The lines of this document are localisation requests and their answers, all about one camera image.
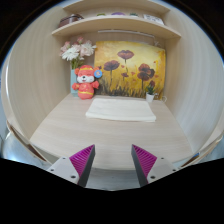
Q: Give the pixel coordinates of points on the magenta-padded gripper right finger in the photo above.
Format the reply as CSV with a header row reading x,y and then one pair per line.
x,y
156,166

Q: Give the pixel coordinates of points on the yellow poppy flower painting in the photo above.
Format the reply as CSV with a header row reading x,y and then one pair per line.
x,y
133,56

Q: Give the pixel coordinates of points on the light blue vase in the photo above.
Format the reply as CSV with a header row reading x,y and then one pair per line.
x,y
73,80

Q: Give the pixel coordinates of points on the pink and white flower bouquet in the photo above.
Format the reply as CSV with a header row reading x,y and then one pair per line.
x,y
76,51

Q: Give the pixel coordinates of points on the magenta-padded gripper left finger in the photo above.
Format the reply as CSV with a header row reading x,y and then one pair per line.
x,y
68,168

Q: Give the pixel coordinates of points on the cream white towel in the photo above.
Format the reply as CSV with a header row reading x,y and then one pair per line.
x,y
120,110

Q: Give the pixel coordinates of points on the small potted green plant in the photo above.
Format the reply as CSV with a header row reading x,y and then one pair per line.
x,y
150,97

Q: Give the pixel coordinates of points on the red plush mouse toy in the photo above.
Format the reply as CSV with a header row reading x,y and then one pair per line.
x,y
86,88

